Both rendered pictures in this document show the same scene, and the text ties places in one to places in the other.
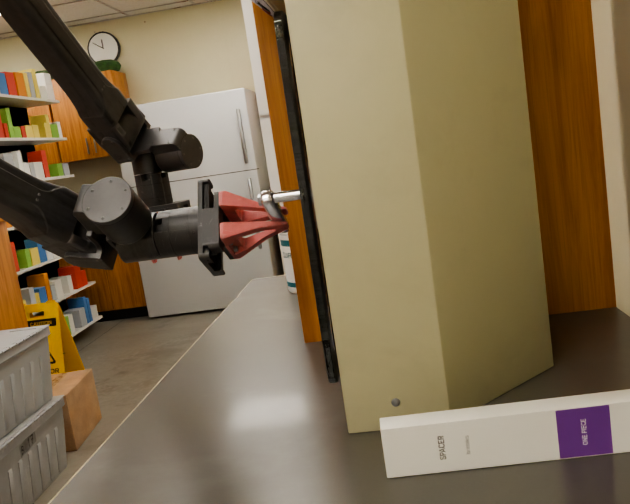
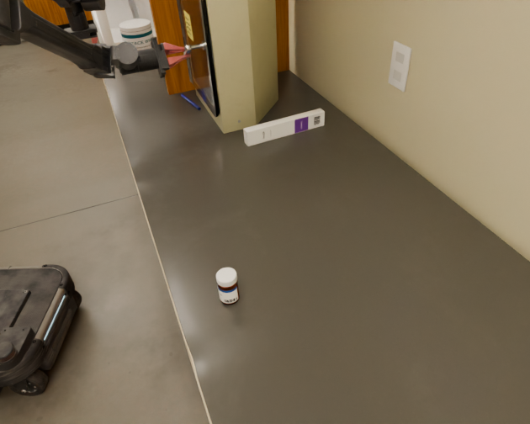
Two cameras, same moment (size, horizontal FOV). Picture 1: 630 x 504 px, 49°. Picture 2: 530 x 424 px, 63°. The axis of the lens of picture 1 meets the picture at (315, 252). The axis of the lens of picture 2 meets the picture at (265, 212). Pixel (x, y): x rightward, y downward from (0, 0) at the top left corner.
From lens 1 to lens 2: 70 cm
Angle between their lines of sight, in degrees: 39
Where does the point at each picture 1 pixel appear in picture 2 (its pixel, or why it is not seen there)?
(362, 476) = (239, 146)
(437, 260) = (253, 71)
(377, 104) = (236, 14)
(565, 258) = not seen: hidden behind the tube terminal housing
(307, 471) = (219, 148)
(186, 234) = (152, 62)
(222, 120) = not seen: outside the picture
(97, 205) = (123, 55)
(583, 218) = (279, 34)
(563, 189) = not seen: hidden behind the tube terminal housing
